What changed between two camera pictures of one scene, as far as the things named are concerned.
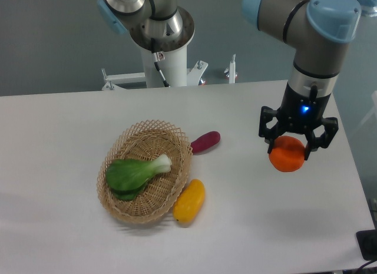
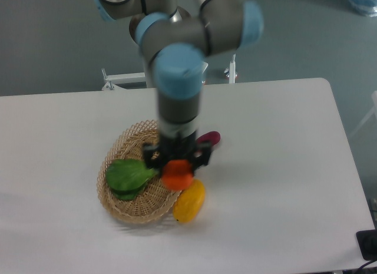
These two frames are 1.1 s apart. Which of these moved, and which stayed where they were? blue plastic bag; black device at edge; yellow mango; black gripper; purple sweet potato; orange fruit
Moved: orange fruit; black gripper
Stayed: blue plastic bag; black device at edge; purple sweet potato; yellow mango
